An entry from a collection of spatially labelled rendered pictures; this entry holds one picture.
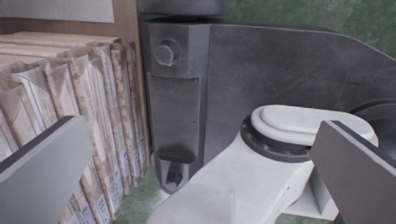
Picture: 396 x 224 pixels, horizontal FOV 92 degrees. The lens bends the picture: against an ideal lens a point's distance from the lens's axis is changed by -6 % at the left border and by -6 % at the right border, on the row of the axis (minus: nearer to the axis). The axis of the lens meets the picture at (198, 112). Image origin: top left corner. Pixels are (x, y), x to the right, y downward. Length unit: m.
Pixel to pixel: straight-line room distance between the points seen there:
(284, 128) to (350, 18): 0.40
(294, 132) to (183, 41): 0.26
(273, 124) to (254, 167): 0.08
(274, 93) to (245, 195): 0.27
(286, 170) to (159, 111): 0.32
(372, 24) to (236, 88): 0.39
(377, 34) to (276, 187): 0.52
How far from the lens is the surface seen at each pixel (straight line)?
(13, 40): 0.66
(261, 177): 0.32
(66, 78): 0.42
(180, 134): 0.54
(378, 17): 0.70
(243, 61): 0.46
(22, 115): 0.37
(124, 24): 0.60
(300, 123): 0.37
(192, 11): 0.43
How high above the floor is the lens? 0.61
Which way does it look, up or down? 59 degrees down
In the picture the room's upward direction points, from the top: 158 degrees counter-clockwise
